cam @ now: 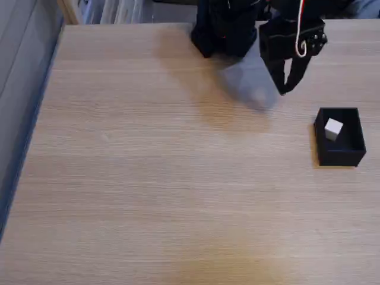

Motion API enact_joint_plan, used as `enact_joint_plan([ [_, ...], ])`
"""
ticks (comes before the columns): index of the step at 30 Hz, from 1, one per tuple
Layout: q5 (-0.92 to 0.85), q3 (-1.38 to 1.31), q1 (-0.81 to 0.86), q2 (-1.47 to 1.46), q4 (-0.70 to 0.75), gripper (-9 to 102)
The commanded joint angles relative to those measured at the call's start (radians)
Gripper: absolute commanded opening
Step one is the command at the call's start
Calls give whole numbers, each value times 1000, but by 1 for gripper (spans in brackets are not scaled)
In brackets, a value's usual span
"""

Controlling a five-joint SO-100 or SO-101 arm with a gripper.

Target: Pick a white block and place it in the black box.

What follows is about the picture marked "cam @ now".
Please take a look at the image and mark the light wooden strip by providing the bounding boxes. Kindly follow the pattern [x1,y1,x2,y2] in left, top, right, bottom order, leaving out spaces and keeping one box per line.
[57,0,79,26]

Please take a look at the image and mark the blue grey cloth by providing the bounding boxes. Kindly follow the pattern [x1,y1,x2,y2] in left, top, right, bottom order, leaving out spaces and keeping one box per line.
[355,0,380,19]

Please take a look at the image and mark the white cube block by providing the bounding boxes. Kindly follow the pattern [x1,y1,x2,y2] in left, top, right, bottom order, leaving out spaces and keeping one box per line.
[324,117,344,141]

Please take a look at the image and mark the white and red cable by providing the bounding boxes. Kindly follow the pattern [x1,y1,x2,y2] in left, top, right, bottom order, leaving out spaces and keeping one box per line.
[294,0,309,58]

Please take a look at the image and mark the black open box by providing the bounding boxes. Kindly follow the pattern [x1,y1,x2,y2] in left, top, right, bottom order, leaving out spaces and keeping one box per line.
[313,107,368,167]

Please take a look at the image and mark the white hanging fabric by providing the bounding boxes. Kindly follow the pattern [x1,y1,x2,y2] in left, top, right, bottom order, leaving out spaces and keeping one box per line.
[82,0,154,25]

